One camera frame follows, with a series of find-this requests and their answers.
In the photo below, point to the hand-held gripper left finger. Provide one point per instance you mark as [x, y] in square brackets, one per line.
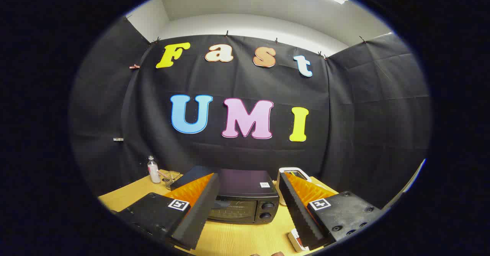
[201, 210]

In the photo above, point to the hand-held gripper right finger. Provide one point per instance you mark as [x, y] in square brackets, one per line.
[296, 210]

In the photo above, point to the black toaster oven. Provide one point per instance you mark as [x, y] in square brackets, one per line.
[245, 183]

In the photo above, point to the white plastic food tray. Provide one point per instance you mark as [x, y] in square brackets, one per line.
[294, 238]

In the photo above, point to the white bread toaster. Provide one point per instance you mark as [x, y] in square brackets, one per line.
[285, 169]

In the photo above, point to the pink stick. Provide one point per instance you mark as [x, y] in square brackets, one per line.
[163, 174]

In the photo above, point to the clear plastic bottle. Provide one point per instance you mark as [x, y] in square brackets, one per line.
[154, 173]

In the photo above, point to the pink cloth clip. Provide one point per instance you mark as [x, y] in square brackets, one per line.
[134, 66]

